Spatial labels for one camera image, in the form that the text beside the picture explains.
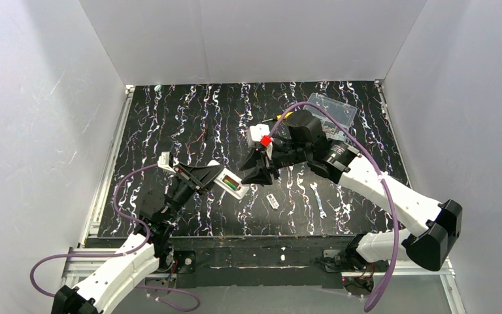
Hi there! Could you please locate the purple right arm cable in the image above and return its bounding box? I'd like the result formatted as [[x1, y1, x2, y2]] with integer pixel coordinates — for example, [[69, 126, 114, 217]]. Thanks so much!
[[268, 101, 401, 313]]

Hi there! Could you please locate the white remote control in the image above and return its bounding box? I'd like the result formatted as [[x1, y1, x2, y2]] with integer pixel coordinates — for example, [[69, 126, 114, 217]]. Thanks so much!
[[207, 160, 250, 200]]

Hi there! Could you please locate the clear plastic screw box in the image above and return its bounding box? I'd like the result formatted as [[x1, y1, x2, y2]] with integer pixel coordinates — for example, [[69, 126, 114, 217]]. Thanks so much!
[[305, 93, 358, 143]]

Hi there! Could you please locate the aluminium frame rail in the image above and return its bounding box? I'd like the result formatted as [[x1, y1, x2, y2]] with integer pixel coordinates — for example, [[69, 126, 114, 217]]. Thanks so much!
[[54, 85, 136, 314]]

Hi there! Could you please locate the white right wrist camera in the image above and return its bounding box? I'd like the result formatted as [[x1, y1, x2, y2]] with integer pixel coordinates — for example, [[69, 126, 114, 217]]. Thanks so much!
[[246, 124, 273, 159]]

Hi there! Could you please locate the yellow-handled screwdriver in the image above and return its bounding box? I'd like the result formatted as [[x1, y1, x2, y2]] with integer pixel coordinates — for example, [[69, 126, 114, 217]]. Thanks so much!
[[262, 112, 293, 124]]

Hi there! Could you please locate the green battery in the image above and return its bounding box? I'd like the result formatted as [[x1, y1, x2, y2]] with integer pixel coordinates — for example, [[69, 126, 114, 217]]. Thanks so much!
[[224, 177, 240, 190]]

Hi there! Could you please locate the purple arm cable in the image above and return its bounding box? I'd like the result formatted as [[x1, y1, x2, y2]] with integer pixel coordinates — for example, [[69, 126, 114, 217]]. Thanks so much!
[[268, 101, 401, 313], [29, 164, 201, 313]]

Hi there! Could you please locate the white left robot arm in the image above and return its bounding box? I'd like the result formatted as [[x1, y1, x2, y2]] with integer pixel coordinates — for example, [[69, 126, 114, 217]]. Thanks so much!
[[51, 160, 248, 313]]

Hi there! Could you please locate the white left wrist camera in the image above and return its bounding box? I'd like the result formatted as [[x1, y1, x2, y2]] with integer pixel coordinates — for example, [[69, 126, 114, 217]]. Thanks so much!
[[157, 151, 176, 174]]

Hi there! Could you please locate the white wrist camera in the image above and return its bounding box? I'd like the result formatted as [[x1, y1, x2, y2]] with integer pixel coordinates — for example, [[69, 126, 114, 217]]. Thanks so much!
[[157, 151, 176, 174], [246, 124, 273, 159]]

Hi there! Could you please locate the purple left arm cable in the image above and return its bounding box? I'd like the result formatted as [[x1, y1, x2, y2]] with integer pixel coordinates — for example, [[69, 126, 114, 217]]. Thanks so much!
[[29, 164, 201, 313]]

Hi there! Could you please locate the silver flat wrench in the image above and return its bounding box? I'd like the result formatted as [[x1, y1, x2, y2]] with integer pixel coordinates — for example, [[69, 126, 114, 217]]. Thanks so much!
[[310, 182, 327, 219]]

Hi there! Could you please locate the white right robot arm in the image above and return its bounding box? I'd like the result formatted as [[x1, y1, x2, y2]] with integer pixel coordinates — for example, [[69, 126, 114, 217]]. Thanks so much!
[[239, 110, 462, 271]]

